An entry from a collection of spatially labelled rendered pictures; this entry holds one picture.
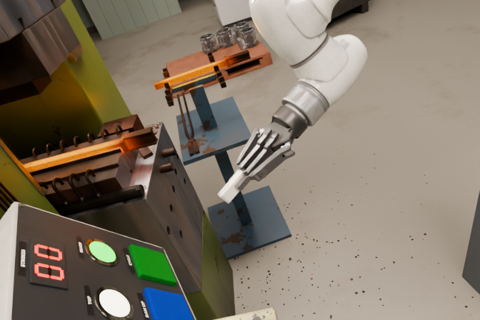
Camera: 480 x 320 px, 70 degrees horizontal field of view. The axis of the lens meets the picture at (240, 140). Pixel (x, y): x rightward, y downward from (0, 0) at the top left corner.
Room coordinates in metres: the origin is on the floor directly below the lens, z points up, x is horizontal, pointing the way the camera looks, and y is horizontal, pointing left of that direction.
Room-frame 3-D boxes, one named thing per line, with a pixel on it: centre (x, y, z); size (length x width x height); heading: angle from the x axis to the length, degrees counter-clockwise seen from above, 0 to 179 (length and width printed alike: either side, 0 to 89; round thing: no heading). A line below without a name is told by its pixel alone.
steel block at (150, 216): (0.90, 0.53, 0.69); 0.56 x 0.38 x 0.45; 84
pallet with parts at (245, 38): (3.58, -0.01, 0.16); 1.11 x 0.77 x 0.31; 96
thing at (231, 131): (1.33, 0.11, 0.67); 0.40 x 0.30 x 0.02; 3
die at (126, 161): (0.84, 0.53, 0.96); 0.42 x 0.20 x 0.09; 84
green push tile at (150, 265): (0.39, 0.21, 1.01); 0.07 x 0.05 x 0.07; 19
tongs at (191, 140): (1.44, 0.21, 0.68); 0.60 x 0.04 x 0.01; 4
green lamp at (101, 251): (0.37, 0.25, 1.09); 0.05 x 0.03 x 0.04; 174
